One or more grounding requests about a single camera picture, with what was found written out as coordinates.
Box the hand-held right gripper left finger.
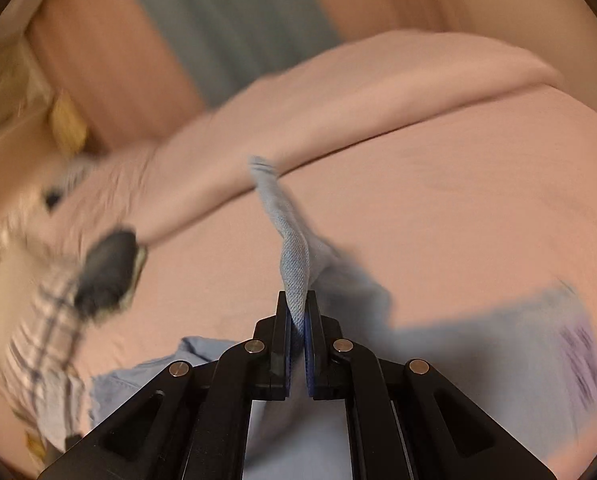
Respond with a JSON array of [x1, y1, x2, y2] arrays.
[[38, 291, 294, 480]]

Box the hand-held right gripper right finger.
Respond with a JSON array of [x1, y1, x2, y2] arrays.
[[302, 291, 557, 480]]

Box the light blue pants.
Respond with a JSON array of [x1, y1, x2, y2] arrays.
[[91, 156, 597, 480]]

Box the dark grey cloth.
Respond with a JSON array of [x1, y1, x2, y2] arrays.
[[73, 230, 142, 316]]

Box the pink bed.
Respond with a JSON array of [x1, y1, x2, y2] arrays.
[[0, 80, 597, 480]]

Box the plaid cloth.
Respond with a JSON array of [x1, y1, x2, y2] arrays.
[[1, 260, 92, 453]]

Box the pink duvet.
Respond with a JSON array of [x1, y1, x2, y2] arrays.
[[53, 30, 566, 246]]

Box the yellow patterned object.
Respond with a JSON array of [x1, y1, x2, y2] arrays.
[[24, 430, 49, 462]]

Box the striped cloth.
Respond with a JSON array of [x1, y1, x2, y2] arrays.
[[61, 157, 99, 191]]

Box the cream pillow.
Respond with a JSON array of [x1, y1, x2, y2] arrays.
[[0, 180, 89, 361]]

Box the yellow box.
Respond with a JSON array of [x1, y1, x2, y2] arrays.
[[48, 92, 90, 156]]

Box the blue-grey curtain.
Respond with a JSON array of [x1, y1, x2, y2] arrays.
[[103, 0, 341, 108]]

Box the wooden headboard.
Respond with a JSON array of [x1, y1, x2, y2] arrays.
[[0, 102, 59, 161]]

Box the clear plastic wrapping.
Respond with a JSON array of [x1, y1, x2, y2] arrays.
[[0, 40, 46, 126]]

